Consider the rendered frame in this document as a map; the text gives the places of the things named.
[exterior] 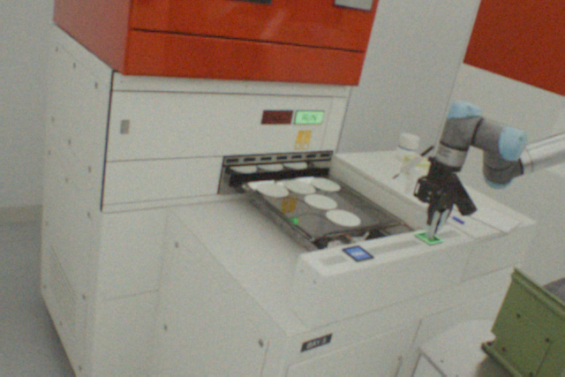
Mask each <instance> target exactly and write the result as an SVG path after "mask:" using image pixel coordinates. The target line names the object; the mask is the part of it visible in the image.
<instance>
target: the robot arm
mask: <svg viewBox="0 0 565 377"><path fill-rule="evenodd" d="M526 140H527V136H526V133H525V132H522V131H519V129H517V128H515V127H514V126H512V125H506V124H502V123H499V122H495V121H493V120H490V119H487V118H484V117H481V108H480V107H479V106H478V105H475V104H472V103H469V102H462V101H455V102H452V103H451V105H450V108H449V111H448V114H447V115H446V121H445V124H444V127H443V130H442V133H441V139H440V142H439V145H438V147H437V151H436V154H435V156H434V157H432V156H431V155H428V158H427V162H430V163H431V165H429V168H428V171H427V173H426V176H423V177H419V178H418V181H417V183H416V187H415V190H414V193H413V196H414V197H415V198H417V199H418V200H419V201H421V202H422V203H427V204H429V205H428V206H426V210H425V212H424V213H417V216H416V218H417V220H418V221H419V222H420V223H421V224H422V225H423V226H424V228H425V230H426V238H427V239H431V238H433V237H434V236H435V235H436V234H437V233H438V232H439V231H440V230H441V228H442V226H443V225H444V223H445V222H446V221H447V219H448V218H449V216H450V214H451V213H452V209H453V207H454V204H455V205H456V208H457V209H458V211H459V214H460V215H461V216H471V215H472V214H474V213H475V212H477V211H478V208H477V207H476V205H475V203H474V202H473V200H472V199H471V196H470V195H469V193H468V192H467V190H466V188H465V187H464V185H462V183H461V181H460V180H459V178H458V177H457V175H456V173H453V172H460V171H462V168H463V165H464V164H465V161H466V158H467V154H468V153H469V149H470V146H472V147H475V148H478V149H481V150H483V167H482V172H483V177H484V181H485V183H486V184H487V185H488V186H489V187H491V188H493V189H504V188H506V187H508V186H509V185H510V184H511V182H512V180H513V179H514V178H517V177H519V176H522V175H525V174H528V173H532V172H534V171H538V170H542V169H546V168H549V167H553V166H555V165H557V164H561V163H564V162H565V132H560V133H556V134H554V135H552V136H549V137H545V138H543V139H538V140H534V141H532V142H529V143H526ZM422 179H424V180H422ZM418 184H419V186H418ZM417 187H418V192H417V193H416V190H417ZM542 287H543V288H545V289H546V290H548V291H549V292H551V293H552V294H553V295H555V297H556V298H558V299H560V300H561V301H563V302H564V303H565V277H563V278H560V279H557V280H554V281H552V282H550V283H548V284H545V285H543V286H542Z"/></svg>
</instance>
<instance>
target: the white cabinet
mask: <svg viewBox="0 0 565 377"><path fill-rule="evenodd" d="M514 266H516V267H517V268H520V266H521V263H519V262H517V263H515V264H512V265H509V266H506V267H503V268H498V269H495V270H494V271H492V272H489V273H486V274H483V275H478V276H474V277H472V278H469V279H466V280H462V281H461V282H460V283H459V284H458V285H455V286H451V287H448V288H446V289H443V290H437V291H435V292H431V293H429V294H428V295H424V296H422V297H419V298H414V299H411V300H408V301H404V302H401V303H398V304H395V305H392V306H390V307H387V308H383V309H380V310H378V311H374V312H371V313H367V314H362V315H359V316H357V317H354V318H350V319H348V320H345V321H342V322H339V323H336V324H333V325H330V326H326V327H323V328H318V329H315V330H312V331H308V332H305V333H303V334H300V335H296V336H291V337H287V336H286V335H285V334H284V333H283V331H282V330H281V329H280V328H279V327H278V326H277V325H276V324H275V323H274V322H272V320H271V319H270V318H269V317H268V316H267V315H266V313H265V312H264V311H263V310H262V308H261V307H260V306H259V305H258V304H256V303H255V302H254V301H253V300H252V298H251V297H250V296H249V295H248V294H247V293H246V292H245V290H244V289H243V288H242V287H240V285H239V284H238V283H237V282H236V281H235V280H234V279H233V278H232V277H231V276H230V274H229V273H228V271H227V270H226V269H224V268H223V267H222V266H221V265H220V263H219V262H218V261H217V260H216V259H215V258H214V257H213V256H212V254H211V253H210V252H209V251H208V250H207V249H206V248H205V247H204V246H203V245H202V244H201V243H200V242H199V240H198V239H197V238H196V237H195V236H194V235H193V234H192V233H191V232H190V231H189V230H188V229H187V228H186V227H185V226H184V225H183V224H182V222H181V221H180V220H179V219H178V217H177V216H176V215H174V214H173V213H172V212H171V211H170V210H169V216H168V222H167V230H166V237H165V245H164V251H163V258H162V272H161V278H160V284H159V292H158V299H157V303H158V306H157V312H156V320H155V326H154V339H153V345H152V352H151V358H150V366H149V369H150V372H149V377H442V376H441V375H440V374H439V373H438V372H437V371H436V370H435V369H434V368H433V367H432V366H431V365H430V363H429V362H428V361H427V360H426V359H425V358H424V357H423V356H422V355H421V354H420V353H419V352H418V351H417V348H418V346H419V345H421V344H423V343H425V342H427V341H430V340H431V339H433V338H435V337H436V336H438V334H440V333H442V332H444V331H445V330H447V329H449V328H451V327H453V326H455V325H456V324H459V323H463V322H467V321H468V320H495V319H496V316H497V314H498V312H499V309H500V307H501V303H502V300H503V299H504V297H505V296H506V294H507V291H508V289H509V285H510V283H511V275H510V274H511V273H512V272H514V269H513V267H514Z"/></svg>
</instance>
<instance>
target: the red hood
mask: <svg viewBox="0 0 565 377"><path fill-rule="evenodd" d="M379 1H380V0H55V1H54V6H53V21H54V22H55V23H56V24H58V25H59V26H60V27H62V28H63V30H65V31H66V32H67V33H69V35H71V36H72V37H73V38H75V39H76V40H77V41H79V42H80V43H81V44H83V45H84V46H85V47H87V48H88V49H90V50H91V51H92V52H94V53H95V54H96V55H97V56H98V57H99V58H101V59H102V60H103V61H105V62H106V63H107V64H109V65H110V66H112V67H113V68H114V69H117V70H118V71H119V72H120V73H122V74H123V75H127V76H145V77H164V78H183V79H221V80H240V81H260V82H279V83H298V84H317V85H337V86H357V87H358V86H359V82H360V79H361V75H362V71H363V67H364V63H365V57H366V52H367V49H368V45H369V41H370V38H371V34H372V30H373V23H374V20H375V16H376V12H377V9H378V5H379Z"/></svg>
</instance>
